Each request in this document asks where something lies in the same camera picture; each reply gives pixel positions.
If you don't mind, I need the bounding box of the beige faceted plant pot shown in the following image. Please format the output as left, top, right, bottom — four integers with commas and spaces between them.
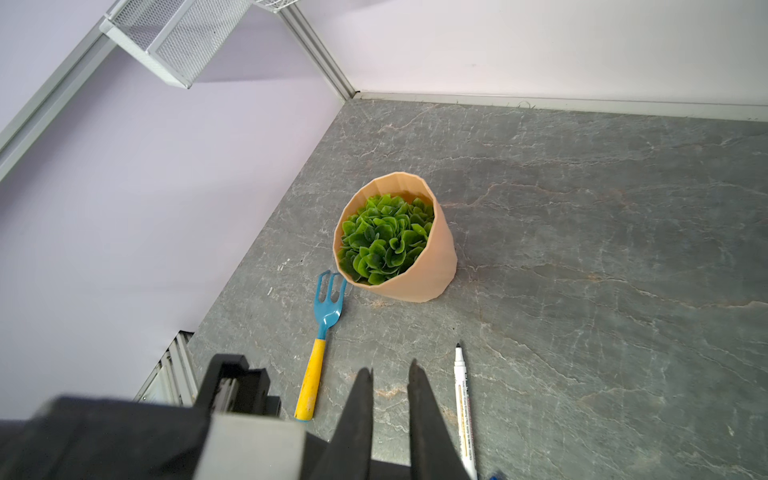
333, 172, 457, 303

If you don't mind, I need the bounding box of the white mesh wall basket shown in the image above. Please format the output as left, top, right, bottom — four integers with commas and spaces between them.
99, 0, 250, 89

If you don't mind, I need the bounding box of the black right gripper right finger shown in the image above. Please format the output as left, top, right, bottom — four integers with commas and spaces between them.
407, 359, 469, 480

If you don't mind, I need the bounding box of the white wire wall shelf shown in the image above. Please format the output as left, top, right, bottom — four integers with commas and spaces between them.
252, 0, 298, 13

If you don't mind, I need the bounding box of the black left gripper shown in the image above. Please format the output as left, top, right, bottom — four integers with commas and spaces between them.
1, 354, 280, 479

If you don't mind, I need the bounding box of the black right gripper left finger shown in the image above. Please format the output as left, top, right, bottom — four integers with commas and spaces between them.
308, 368, 373, 479

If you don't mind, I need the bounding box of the white marker black tip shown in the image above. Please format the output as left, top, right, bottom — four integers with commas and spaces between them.
454, 343, 478, 480

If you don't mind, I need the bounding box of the teal fork yellow handle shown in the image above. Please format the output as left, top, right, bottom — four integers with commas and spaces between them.
294, 270, 347, 422

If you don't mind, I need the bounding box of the green artificial plant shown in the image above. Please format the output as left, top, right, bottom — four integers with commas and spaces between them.
337, 194, 435, 286

